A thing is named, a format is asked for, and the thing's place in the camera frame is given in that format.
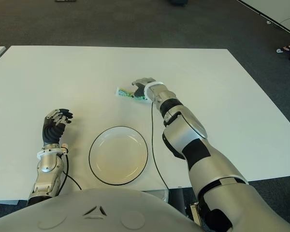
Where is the grey table leg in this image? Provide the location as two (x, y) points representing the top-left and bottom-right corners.
(167, 188), (185, 215)

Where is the black object on carpet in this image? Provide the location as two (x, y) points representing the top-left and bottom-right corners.
(168, 0), (188, 7)

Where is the grey robot torso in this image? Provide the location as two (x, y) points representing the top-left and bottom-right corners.
(0, 188), (205, 232)

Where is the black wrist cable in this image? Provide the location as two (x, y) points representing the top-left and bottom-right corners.
(59, 146), (83, 191)
(150, 102), (170, 190)

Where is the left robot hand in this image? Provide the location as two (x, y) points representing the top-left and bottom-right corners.
(42, 108), (74, 146)

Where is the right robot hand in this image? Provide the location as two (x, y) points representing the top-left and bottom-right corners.
(131, 77), (158, 100)

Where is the metal bracket under table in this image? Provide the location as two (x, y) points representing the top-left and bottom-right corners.
(189, 202), (204, 223)

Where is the green white toothpaste tube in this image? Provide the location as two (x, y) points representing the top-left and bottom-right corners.
(115, 87), (150, 104)

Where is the white plate with black rim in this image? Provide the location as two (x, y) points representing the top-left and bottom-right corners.
(88, 125), (149, 186)

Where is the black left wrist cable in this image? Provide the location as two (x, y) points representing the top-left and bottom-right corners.
(59, 146), (83, 191)

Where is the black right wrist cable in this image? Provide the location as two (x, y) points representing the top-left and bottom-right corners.
(150, 102), (170, 190)

